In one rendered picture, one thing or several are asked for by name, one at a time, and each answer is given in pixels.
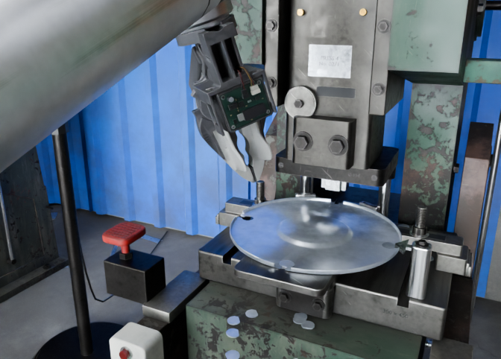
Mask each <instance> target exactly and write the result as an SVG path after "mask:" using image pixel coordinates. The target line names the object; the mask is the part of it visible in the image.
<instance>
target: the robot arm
mask: <svg viewBox="0 0 501 359"><path fill-rule="evenodd" d="M232 10H233V6H232V3H231V0H0V173H1V172H2V171H3V170H4V169H6V168H7V167H9V166H10V165H11V164H13V163H14V162H15V161H16V160H17V159H19V158H20V157H21V156H23V155H24V154H26V153H27V152H28V151H29V150H30V149H32V148H33V147H35V146H36V145H37V144H39V143H40V142H41V141H42V140H43V139H45V138H46V137H47V136H49V135H50V134H52V133H53V132H54V131H55V130H56V129H58V128H59V127H60V126H62V125H63V124H65V123H66V122H67V121H68V120H69V119H70V118H72V117H73V116H75V115H76V114H77V113H79V112H80V111H81V110H82V109H84V108H85V107H86V106H88V105H89V104H91V103H92V102H93V101H94V100H95V99H96V98H98V97H99V96H101V95H102V94H103V93H105V92H106V91H107V90H108V89H110V88H111V87H112V86H114V85H115V84H116V83H118V82H119V81H120V80H121V79H122V78H124V77H125V76H127V75H128V74H129V73H131V72H132V71H133V70H134V69H135V68H137V67H138V66H140V65H141V64H142V63H144V62H145V61H146V60H147V59H148V58H150V57H151V56H152V55H154V54H155V53H157V52H158V51H159V50H160V49H161V48H163V47H164V46H165V45H167V44H168V43H169V42H171V41H172V40H173V39H174V38H175V39H176V40H177V44H178V46H187V45H193V44H195V46H193V47H192V52H191V61H190V70H189V87H190V89H191V90H192V93H191V96H192V97H193V98H195V104H196V107H197V109H194V110H192V113H193V115H194V116H195V120H196V124H197V128H198V132H199V133H200V135H201V137H202V139H203V140H204V141H205V142H206V143H207V144H208V145H209V146H210V147H211V148H212V149H213V150H214V151H215V152H216V153H217V154H218V155H219V156H220V157H221V158H222V159H223V160H224V161H225V162H226V163H227V164H228V165H229V166H230V167H231V168H232V169H233V170H234V171H235V172H236V173H237V174H238V175H239V176H241V177H242V178H244V179H246V180H248V181H250V182H252V183H255V182H257V181H259V179H260V177H261V174H262V170H263V167H264V163H265V160H271V159H272V157H273V154H272V151H271V147H270V145H269V144H268V143H267V141H266V140H265V135H264V132H263V130H264V126H265V120H266V118H267V117H268V116H270V115H272V114H273V113H276V112H277V109H276V107H275V103H274V99H273V96H272V94H271V90H270V86H269V84H268V80H267V77H266V74H265V70H264V69H259V68H256V67H253V66H247V65H245V64H244V65H243V63H242V59H241V57H240V54H239V50H238V48H237V44H236V41H235V38H234V36H236V35H238V34H237V31H236V26H237V24H236V20H235V17H234V15H233V14H229V13H230V12H232ZM264 82H265V84H264ZM265 86H266V88H265ZM266 90H267V91H266ZM267 92H268V94H267ZM268 96H269V98H268ZM269 99H270V100H269ZM237 130H238V131H239V133H240V134H242V136H243V137H244V139H245V151H246V152H247V154H248V157H249V162H248V165H246V164H245V156H244V155H243V154H242V153H241V152H240V151H239V149H238V146H237V139H238V137H237V135H236V131H237Z"/></svg>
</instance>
